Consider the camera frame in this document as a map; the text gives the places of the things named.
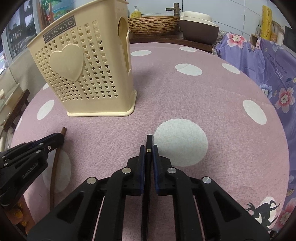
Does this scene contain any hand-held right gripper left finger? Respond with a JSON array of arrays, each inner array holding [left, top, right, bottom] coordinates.
[[26, 145, 146, 241]]

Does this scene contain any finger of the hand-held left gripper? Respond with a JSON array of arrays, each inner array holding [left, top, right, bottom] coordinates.
[[42, 133, 65, 153], [10, 138, 45, 153]]

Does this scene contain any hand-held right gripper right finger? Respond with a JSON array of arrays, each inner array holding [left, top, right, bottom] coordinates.
[[151, 144, 271, 241]]

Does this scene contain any black chopstick gold band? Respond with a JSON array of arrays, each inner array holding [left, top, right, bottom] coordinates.
[[142, 134, 153, 241]]

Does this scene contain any brown wooden chopstick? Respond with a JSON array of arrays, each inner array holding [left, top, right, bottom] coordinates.
[[50, 127, 67, 209]]

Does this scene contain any beige perforated utensil holder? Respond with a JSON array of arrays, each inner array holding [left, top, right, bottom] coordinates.
[[26, 0, 138, 117]]

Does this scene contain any person's left hand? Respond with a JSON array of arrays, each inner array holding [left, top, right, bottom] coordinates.
[[5, 195, 36, 232]]

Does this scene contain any dark wooden stool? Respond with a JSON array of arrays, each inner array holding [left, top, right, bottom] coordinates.
[[3, 89, 30, 133]]

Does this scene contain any pink polka dot tablecloth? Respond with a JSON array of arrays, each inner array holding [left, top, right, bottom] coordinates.
[[10, 43, 290, 241]]

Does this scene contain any dark wooden cabinet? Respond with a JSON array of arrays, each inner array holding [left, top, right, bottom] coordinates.
[[129, 32, 213, 53]]

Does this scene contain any woven brown basin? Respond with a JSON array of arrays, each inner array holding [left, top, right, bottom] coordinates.
[[128, 16, 181, 36]]

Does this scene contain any brown and cream bin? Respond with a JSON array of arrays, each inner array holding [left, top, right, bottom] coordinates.
[[179, 11, 220, 45]]

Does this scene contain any purple floral cloth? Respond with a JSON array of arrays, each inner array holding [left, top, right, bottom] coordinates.
[[215, 30, 296, 230]]

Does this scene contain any brass faucet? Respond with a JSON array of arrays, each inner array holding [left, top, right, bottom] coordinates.
[[166, 3, 181, 17]]

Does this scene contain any yellow package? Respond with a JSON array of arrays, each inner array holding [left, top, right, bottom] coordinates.
[[261, 5, 273, 42]]

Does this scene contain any wall poster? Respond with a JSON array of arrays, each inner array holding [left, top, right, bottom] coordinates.
[[5, 0, 41, 63]]

